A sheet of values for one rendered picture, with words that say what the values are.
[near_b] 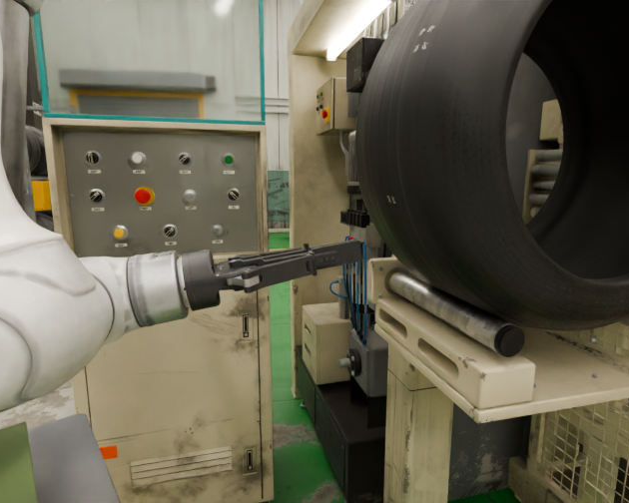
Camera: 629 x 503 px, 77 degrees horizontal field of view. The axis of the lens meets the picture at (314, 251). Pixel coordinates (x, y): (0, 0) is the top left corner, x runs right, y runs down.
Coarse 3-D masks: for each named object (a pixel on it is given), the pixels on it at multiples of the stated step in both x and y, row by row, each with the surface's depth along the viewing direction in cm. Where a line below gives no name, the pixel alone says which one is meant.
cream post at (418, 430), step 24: (408, 384) 95; (432, 384) 96; (408, 408) 96; (432, 408) 97; (408, 432) 97; (432, 432) 99; (408, 456) 98; (432, 456) 100; (384, 480) 111; (408, 480) 99; (432, 480) 101
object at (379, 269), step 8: (368, 264) 86; (376, 264) 84; (384, 264) 85; (392, 264) 85; (400, 264) 86; (368, 272) 86; (376, 272) 85; (384, 272) 85; (392, 272) 85; (408, 272) 87; (368, 280) 86; (376, 280) 85; (384, 280) 85; (368, 288) 86; (376, 288) 85; (384, 288) 86; (368, 296) 87; (376, 296) 86; (384, 296) 86; (392, 296) 87
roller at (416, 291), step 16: (400, 272) 84; (400, 288) 80; (416, 288) 74; (432, 288) 72; (416, 304) 75; (432, 304) 68; (448, 304) 65; (464, 304) 62; (448, 320) 64; (464, 320) 60; (480, 320) 57; (496, 320) 55; (480, 336) 56; (496, 336) 53; (512, 336) 53; (512, 352) 54
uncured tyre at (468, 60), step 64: (448, 0) 46; (512, 0) 43; (576, 0) 69; (384, 64) 57; (448, 64) 45; (512, 64) 44; (576, 64) 77; (384, 128) 54; (448, 128) 45; (576, 128) 80; (384, 192) 58; (448, 192) 47; (576, 192) 83; (448, 256) 51; (512, 256) 48; (576, 256) 78; (512, 320) 57; (576, 320) 54
